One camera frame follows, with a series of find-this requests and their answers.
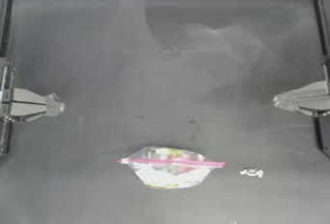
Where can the white candy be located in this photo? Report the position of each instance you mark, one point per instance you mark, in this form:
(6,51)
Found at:
(252,173)

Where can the clear bag with pink zip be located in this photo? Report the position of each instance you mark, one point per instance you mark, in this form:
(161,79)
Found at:
(171,170)

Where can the black table frame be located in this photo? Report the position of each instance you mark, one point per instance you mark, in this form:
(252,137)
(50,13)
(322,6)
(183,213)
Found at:
(6,25)

